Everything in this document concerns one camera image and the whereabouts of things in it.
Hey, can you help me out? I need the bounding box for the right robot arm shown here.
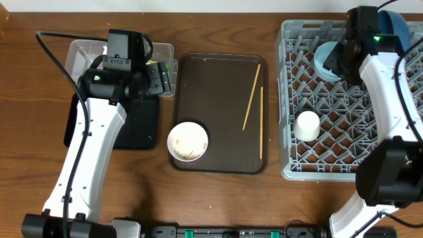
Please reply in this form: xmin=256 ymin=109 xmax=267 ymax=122
xmin=323 ymin=6 xmax=422 ymax=237

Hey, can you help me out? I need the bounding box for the white bowl with rice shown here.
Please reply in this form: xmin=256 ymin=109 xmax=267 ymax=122
xmin=167 ymin=122 xmax=209 ymax=162

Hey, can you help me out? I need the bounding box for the wooden chopstick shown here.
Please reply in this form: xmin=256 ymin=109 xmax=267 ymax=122
xmin=243 ymin=64 xmax=261 ymax=131
xmin=260 ymin=87 xmax=264 ymax=159

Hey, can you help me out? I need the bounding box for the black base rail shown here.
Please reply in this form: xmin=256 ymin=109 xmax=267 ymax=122
xmin=141 ymin=226 xmax=330 ymax=238

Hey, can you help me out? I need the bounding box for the dark blue plate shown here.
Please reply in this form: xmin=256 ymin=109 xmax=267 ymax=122
xmin=378 ymin=10 xmax=410 ymax=51

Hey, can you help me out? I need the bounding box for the dark brown tray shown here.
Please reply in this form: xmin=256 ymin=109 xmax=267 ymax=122
xmin=170 ymin=53 xmax=268 ymax=175

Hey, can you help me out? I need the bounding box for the white cup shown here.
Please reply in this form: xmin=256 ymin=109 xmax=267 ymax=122
xmin=293 ymin=111 xmax=320 ymax=141

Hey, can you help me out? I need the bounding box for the clear plastic bin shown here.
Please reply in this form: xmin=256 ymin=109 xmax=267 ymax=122
xmin=65 ymin=40 xmax=178 ymax=97

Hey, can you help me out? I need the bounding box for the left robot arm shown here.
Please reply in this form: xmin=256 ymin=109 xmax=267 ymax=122
xmin=21 ymin=29 xmax=171 ymax=237

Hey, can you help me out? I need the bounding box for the yellow snack wrapper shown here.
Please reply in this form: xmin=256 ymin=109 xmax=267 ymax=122
xmin=146 ymin=60 xmax=170 ymax=72

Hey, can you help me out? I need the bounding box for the black plastic bin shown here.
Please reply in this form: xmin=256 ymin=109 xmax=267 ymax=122
xmin=63 ymin=96 xmax=159 ymax=159

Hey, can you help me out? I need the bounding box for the grey dishwasher rack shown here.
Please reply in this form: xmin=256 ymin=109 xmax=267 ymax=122
xmin=274 ymin=19 xmax=423 ymax=182

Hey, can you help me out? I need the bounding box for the light blue bowl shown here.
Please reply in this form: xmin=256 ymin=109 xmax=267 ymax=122
xmin=312 ymin=42 xmax=341 ymax=82

